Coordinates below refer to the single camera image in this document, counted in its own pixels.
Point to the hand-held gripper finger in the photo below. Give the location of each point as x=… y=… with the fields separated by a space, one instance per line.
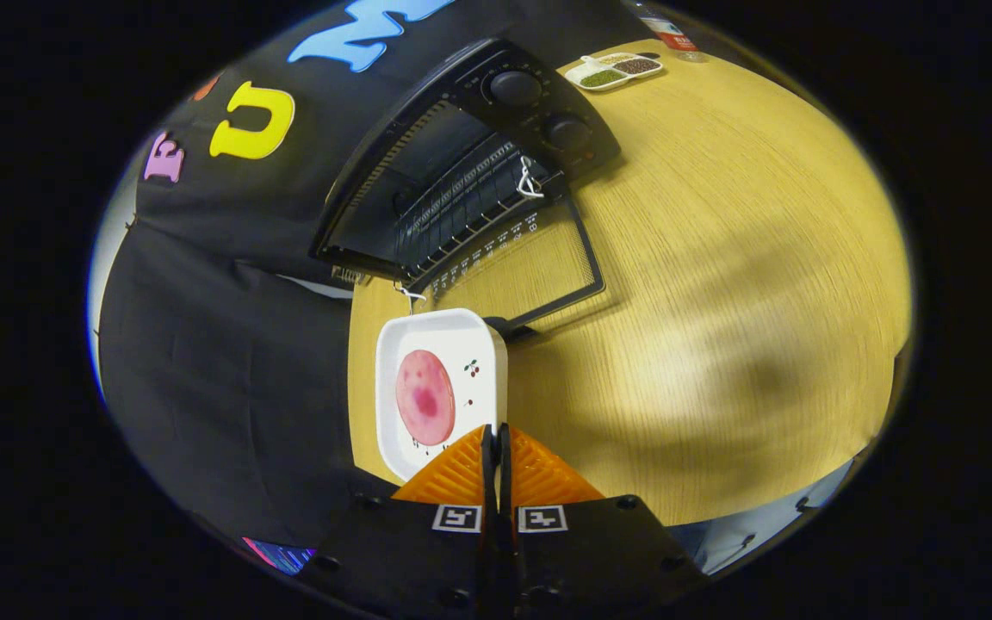
x=488 y=491
x=505 y=491

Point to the white square plate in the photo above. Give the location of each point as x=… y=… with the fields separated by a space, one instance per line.
x=479 y=405

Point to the pink round food slice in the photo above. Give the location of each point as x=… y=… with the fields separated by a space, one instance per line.
x=425 y=398

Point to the black toaster oven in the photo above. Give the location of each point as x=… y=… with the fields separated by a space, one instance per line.
x=427 y=146

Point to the black backdrop cloth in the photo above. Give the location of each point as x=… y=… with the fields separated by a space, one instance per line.
x=220 y=370

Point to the white divided bean dish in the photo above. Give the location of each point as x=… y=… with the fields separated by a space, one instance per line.
x=604 y=77

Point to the red label water bottle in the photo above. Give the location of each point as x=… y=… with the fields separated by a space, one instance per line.
x=672 y=34

